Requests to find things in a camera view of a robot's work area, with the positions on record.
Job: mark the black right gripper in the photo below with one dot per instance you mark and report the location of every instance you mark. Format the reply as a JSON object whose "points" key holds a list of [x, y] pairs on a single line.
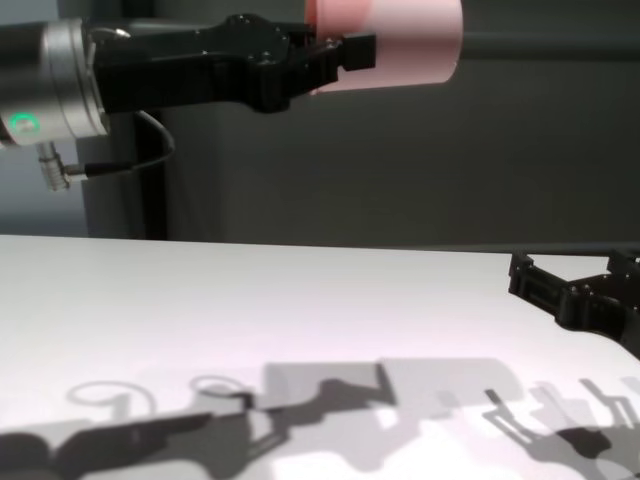
{"points": [[605, 310]]}

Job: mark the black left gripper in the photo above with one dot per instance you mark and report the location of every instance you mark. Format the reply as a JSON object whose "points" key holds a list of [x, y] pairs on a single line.
{"points": [[200, 65]]}

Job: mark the pink plastic cup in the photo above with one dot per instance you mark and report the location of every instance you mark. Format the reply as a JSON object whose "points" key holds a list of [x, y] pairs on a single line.
{"points": [[415, 40]]}

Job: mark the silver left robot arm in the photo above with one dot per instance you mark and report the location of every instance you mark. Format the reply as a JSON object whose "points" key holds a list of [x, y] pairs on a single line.
{"points": [[60, 90]]}

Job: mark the thin grey low rail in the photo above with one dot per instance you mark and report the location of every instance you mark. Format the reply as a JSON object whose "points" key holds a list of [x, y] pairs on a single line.
{"points": [[575, 249]]}

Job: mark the black vertical post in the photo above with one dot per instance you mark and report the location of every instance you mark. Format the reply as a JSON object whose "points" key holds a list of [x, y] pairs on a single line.
{"points": [[150, 200]]}

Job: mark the grey vertical frame column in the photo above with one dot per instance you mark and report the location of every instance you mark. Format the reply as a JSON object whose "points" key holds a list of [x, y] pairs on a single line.
{"points": [[100, 210]]}

